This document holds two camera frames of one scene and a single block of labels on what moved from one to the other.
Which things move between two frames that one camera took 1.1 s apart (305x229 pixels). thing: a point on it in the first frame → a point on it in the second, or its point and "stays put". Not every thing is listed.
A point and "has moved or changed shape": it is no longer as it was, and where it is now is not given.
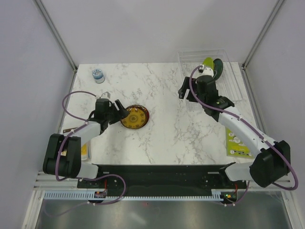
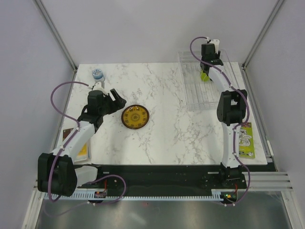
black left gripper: [120, 108] → [115, 105]
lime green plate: [208, 62] has moved or changed shape
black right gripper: [182, 91] → [217, 56]
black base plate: [160, 180] stays put
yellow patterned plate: [137, 118] stays put
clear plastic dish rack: [190, 60] stays put
